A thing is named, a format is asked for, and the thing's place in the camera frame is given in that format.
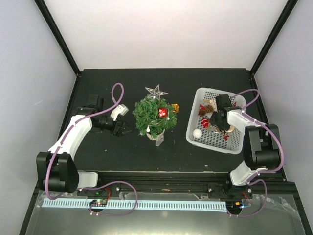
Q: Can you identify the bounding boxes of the white bulb string lights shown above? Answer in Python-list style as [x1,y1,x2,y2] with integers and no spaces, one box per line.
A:
[146,117,170,147]

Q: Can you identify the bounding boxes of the small green christmas tree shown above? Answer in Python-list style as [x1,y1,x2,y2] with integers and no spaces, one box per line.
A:
[133,97,178,136]

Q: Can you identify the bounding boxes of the red gift box ornament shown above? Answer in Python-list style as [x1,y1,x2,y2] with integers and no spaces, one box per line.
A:
[158,108,168,118]

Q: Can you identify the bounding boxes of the silver star tree topper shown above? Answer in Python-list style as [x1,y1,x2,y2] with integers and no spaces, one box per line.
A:
[145,84,168,100]

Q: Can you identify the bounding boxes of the gold gift box ornament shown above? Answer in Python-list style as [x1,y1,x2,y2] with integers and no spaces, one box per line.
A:
[171,103,180,113]

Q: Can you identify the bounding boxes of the white perforated plastic basket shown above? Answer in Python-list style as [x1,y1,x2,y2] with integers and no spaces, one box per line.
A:
[186,88,246,154]

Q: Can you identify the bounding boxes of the red santa ornament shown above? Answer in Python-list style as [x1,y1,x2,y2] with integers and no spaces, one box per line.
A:
[201,118,211,129]

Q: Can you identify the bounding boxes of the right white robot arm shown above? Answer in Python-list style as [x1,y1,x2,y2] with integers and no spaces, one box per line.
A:
[209,94,284,197]

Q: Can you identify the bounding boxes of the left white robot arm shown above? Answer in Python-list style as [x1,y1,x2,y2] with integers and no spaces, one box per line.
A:
[36,95,129,195]

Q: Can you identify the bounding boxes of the white ball ornament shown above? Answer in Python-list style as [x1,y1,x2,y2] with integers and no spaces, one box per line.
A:
[193,129,202,139]

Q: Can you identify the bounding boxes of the brown pine cone ornament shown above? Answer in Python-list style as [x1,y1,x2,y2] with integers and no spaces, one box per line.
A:
[198,105,214,117]

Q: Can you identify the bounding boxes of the right circuit board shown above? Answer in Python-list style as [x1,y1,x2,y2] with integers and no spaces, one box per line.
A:
[226,201,251,209]

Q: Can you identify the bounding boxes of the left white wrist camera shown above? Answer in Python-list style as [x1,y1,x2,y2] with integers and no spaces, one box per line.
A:
[110,104,129,121]

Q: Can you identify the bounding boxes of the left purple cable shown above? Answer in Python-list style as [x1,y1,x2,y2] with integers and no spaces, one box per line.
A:
[45,82,125,201]

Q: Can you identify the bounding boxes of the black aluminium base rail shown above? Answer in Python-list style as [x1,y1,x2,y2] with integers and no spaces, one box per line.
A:
[39,171,296,196]

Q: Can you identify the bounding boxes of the white slotted cable duct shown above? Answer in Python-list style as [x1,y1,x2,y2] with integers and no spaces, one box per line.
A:
[42,198,227,212]

